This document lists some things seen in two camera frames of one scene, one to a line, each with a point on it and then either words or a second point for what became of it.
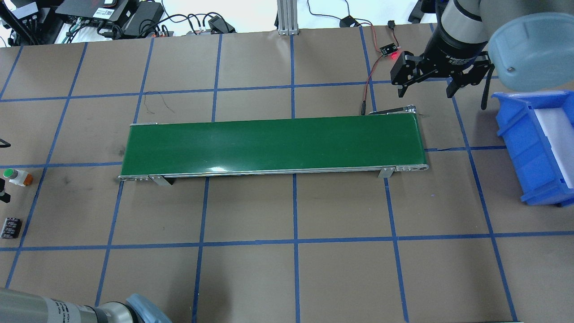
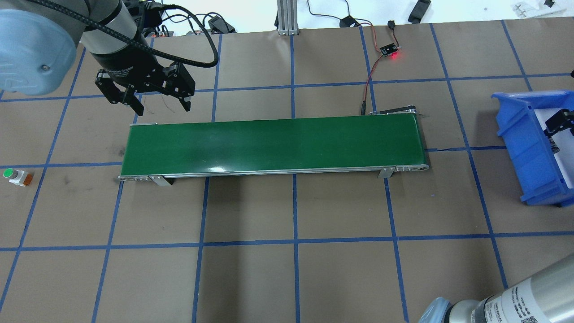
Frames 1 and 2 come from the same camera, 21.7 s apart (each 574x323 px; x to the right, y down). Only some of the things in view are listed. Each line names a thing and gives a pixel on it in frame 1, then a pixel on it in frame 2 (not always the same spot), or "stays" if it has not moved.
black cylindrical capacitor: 11,228 → 555,148
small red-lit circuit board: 387,50 stays
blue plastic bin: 538,127 stays
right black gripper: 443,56 → 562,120
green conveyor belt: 385,141 stays
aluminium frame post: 287,17 stays
